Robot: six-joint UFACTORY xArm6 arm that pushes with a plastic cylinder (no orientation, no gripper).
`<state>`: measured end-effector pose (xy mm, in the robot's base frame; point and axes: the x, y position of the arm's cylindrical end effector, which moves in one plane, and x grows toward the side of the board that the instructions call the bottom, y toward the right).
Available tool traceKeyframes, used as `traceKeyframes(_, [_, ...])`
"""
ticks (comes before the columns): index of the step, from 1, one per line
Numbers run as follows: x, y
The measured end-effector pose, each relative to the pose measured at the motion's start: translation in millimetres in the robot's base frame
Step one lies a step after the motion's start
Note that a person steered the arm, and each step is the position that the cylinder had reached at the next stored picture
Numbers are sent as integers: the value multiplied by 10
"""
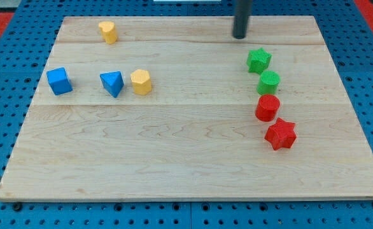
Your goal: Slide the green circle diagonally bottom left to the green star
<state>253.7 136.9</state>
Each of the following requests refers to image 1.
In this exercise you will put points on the red star block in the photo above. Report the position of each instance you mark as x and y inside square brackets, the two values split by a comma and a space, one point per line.
[281, 134]

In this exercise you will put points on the blue cube block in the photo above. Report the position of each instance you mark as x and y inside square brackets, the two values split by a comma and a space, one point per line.
[58, 81]

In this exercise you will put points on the green star block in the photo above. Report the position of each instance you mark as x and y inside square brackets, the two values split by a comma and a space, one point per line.
[258, 60]

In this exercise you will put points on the blue triangle block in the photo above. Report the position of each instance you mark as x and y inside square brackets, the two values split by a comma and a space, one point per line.
[112, 82]

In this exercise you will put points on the green cylinder block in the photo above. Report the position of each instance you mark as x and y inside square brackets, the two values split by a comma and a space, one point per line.
[268, 83]

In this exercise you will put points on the red cylinder block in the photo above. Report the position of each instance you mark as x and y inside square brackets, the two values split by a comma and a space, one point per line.
[267, 107]

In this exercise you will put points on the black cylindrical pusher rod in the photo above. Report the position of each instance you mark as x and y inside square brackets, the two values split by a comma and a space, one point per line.
[242, 12]

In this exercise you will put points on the light wooden board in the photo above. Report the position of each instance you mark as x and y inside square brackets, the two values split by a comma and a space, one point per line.
[195, 136]

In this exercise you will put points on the yellow heart block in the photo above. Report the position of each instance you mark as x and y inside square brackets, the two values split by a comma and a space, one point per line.
[108, 31]

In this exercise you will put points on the yellow hexagon block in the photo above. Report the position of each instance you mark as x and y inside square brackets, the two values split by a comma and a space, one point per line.
[141, 82]

